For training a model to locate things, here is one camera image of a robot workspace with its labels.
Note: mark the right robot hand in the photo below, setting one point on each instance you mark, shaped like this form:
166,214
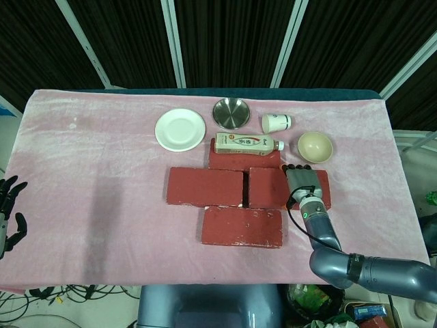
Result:
302,181

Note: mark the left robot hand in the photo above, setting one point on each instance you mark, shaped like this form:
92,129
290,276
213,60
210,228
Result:
5,208

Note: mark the red brick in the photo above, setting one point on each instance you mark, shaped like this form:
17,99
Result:
205,186
239,227
266,188
232,163

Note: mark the right robot arm grey-blue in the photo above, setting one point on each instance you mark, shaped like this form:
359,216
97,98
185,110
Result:
341,253

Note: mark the beige bowl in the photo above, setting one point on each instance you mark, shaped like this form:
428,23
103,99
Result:
314,147

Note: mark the white paper cup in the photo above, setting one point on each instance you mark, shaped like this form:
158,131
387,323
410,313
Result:
274,123

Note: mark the milk tea plastic bottle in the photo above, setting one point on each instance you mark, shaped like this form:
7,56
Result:
244,144

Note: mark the stainless steel dish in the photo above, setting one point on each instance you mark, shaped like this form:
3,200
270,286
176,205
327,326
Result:
231,112

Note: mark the teal table pad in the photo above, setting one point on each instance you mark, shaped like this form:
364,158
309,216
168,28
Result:
239,93

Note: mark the pink velvet table cloth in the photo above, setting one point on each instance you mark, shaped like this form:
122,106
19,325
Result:
102,153

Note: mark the grey metal rack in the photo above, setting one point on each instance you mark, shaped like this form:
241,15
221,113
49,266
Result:
414,140

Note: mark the black waste bin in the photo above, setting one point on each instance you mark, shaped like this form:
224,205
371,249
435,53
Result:
314,300

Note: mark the white round plate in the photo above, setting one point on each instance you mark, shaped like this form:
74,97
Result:
180,130

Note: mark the blue packet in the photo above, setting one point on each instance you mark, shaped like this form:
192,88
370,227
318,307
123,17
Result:
369,311

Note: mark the grey-blue robot torso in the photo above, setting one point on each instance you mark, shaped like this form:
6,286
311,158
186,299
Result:
208,307

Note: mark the white partition post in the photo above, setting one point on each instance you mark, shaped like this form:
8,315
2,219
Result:
288,44
174,44
409,61
87,44

